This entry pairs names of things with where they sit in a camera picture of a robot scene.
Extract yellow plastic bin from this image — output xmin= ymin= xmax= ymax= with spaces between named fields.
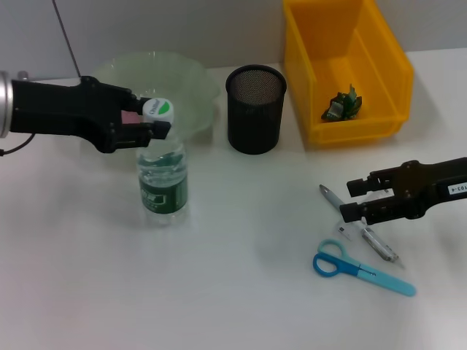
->
xmin=283 ymin=0 xmax=415 ymax=147

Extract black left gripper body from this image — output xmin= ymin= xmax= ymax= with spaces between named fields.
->
xmin=10 ymin=75 xmax=135 ymax=154

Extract blue scissors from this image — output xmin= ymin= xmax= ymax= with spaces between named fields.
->
xmin=312 ymin=238 xmax=417 ymax=297

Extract black mesh pen holder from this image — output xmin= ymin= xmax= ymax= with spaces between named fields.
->
xmin=225 ymin=64 xmax=288 ymax=155

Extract green plastic wrapper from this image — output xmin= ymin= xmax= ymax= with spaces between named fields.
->
xmin=320 ymin=84 xmax=364 ymax=121

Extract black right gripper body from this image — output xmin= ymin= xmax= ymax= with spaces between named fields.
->
xmin=392 ymin=157 xmax=467 ymax=219

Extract clear green-label water bottle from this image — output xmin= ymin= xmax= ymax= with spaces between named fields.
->
xmin=136 ymin=97 xmax=190 ymax=227

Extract left arm grey cable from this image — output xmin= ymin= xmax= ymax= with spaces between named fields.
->
xmin=0 ymin=133 xmax=36 ymax=157

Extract grey clear ballpoint pen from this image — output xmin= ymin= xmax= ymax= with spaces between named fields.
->
xmin=319 ymin=184 xmax=406 ymax=271

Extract translucent green fruit bowl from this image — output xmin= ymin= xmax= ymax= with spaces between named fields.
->
xmin=90 ymin=50 xmax=223 ymax=141

